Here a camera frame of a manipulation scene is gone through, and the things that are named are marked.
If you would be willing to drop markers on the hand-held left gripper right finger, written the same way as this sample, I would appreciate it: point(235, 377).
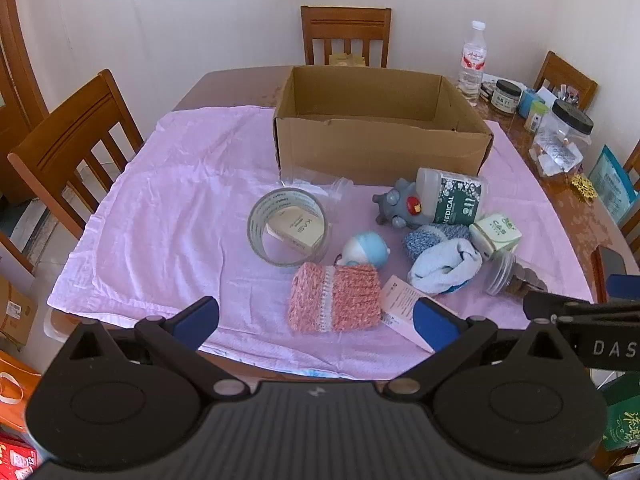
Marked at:
point(435, 325)

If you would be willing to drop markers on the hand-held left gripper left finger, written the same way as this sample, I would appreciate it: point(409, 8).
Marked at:
point(197, 317)

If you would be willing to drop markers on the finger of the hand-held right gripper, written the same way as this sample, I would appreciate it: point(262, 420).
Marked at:
point(624, 286)
point(575, 306)

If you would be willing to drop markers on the pink white card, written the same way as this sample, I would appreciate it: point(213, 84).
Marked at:
point(397, 300)

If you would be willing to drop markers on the light blue sock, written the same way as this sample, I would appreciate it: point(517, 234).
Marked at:
point(440, 270)

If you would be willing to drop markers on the clear jar brown contents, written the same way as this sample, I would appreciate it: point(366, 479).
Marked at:
point(500, 272)

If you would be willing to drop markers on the blue grey knitted sock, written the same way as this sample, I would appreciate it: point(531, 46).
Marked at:
point(430, 237)

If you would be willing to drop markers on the pink knitted sock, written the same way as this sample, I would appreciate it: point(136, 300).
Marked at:
point(345, 300)

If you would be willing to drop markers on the blue white round toy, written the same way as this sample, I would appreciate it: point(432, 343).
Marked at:
point(367, 250)

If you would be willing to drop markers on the green white tissue packet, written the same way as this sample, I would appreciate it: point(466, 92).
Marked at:
point(497, 232)

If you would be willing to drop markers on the clear tape roll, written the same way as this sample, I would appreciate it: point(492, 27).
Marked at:
point(256, 227)

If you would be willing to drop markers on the grey monster toy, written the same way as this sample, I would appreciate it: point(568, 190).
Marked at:
point(400, 205)

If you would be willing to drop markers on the white bottle green label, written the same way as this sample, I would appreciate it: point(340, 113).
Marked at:
point(455, 195)

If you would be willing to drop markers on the small beige box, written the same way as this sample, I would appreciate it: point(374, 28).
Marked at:
point(295, 227)

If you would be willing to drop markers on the clear plastic cup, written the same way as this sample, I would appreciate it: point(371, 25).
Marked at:
point(340, 190)

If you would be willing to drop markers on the brown cardboard box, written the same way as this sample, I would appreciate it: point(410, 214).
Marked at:
point(375, 150)

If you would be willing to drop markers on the green paper bag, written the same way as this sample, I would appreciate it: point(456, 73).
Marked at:
point(622, 420)

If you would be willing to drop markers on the pink cloth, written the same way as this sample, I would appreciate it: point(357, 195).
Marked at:
point(175, 220)

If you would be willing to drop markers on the teal packet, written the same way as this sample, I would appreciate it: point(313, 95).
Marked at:
point(612, 185)

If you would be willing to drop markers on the gold ornament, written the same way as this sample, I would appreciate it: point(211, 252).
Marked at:
point(584, 187)

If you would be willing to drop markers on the large clear jar black lid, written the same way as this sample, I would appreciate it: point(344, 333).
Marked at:
point(557, 150)

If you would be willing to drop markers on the cardboard box with label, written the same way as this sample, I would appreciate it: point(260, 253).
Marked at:
point(15, 310)

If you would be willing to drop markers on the orange paper bag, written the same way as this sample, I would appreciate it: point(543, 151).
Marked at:
point(15, 365)

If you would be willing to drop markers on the green white tube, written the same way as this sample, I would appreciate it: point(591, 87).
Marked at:
point(535, 116)

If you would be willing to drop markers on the container of mixed utensils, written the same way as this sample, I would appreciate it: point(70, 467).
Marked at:
point(566, 94)

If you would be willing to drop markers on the blue container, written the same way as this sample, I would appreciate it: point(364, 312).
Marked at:
point(527, 102)

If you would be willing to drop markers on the dark lid jar white label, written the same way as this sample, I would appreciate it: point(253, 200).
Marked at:
point(505, 100)

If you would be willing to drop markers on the red packets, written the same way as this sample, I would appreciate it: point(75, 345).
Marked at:
point(15, 457)

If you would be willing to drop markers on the clear water bottle red label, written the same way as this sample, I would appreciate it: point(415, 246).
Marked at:
point(472, 60)

